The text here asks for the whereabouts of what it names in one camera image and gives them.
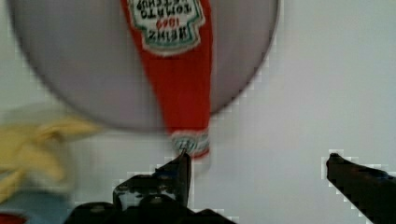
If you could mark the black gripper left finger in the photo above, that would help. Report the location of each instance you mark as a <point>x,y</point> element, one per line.
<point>159,198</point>

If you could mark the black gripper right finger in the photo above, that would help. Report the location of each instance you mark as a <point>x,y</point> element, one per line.
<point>371,191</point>

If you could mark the red plush ketchup bottle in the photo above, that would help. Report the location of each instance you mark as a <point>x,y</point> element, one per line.
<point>174,39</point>

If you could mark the round grey plate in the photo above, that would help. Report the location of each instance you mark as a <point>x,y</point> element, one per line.
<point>82,51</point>

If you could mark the blue bowl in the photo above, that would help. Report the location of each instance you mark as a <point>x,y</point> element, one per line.
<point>37,207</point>

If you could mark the yellow plush fries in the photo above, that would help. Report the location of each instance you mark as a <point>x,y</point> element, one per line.
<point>36,152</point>

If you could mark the red plush tomato upper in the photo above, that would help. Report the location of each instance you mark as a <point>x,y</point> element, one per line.
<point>11,219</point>

